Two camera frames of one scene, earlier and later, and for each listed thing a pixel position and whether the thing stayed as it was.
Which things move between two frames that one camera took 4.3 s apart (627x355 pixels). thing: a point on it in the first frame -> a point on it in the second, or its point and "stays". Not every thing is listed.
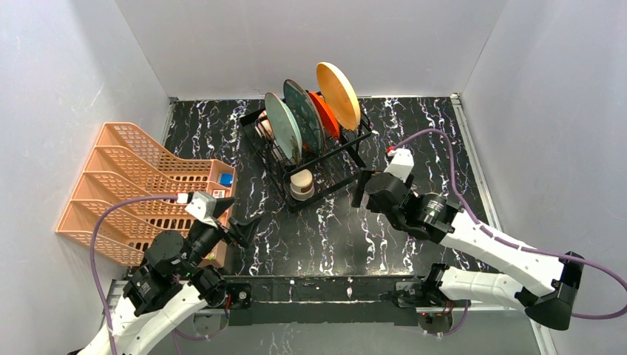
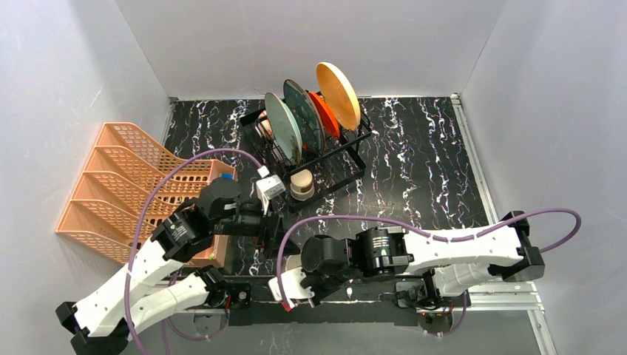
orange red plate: x=327 y=112 stays
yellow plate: x=339 y=95 stays
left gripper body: x=231 y=231 -> x=270 y=234
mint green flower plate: x=284 y=128 stays
